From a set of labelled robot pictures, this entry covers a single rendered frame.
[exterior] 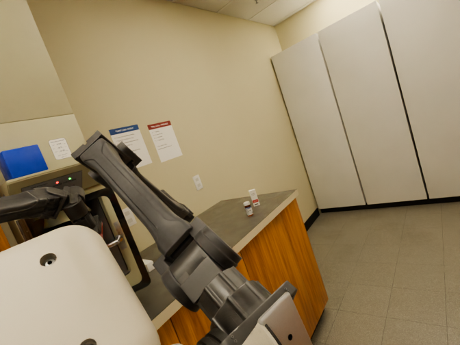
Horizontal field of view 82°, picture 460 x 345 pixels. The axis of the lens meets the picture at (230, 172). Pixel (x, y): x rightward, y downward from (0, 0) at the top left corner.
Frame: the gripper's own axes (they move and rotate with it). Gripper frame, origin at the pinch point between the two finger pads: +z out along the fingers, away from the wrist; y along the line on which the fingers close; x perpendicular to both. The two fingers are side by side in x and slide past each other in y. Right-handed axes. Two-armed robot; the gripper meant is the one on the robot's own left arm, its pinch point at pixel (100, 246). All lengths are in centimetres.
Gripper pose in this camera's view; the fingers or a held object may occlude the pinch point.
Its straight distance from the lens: 103.6
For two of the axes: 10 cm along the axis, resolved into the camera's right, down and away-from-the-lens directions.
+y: 3.8, 4.2, -8.2
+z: 1.9, 8.3, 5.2
